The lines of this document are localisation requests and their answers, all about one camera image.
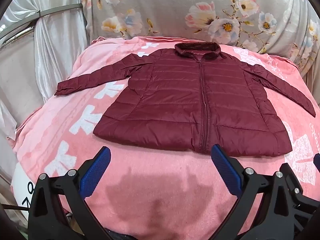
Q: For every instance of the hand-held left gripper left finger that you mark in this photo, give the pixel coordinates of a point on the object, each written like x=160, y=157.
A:
x=98, y=165

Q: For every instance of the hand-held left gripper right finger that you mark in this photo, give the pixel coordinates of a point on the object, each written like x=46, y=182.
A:
x=225, y=166

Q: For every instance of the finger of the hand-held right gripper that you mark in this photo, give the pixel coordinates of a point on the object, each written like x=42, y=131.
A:
x=317, y=162

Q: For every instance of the maroon quilted jacket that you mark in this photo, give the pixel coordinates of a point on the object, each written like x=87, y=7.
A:
x=175, y=97

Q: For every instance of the pink printed blanket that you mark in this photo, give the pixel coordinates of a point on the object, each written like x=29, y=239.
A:
x=155, y=187

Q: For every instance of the white printed bag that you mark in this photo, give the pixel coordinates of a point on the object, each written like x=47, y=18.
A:
x=23, y=192

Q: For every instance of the white satin curtain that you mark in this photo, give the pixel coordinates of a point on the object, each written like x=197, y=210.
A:
x=57, y=62

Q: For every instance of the grey curtain tie band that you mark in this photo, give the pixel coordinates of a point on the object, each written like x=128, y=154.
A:
x=57, y=8

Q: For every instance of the grey floral quilt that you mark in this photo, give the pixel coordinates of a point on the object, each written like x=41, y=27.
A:
x=175, y=7

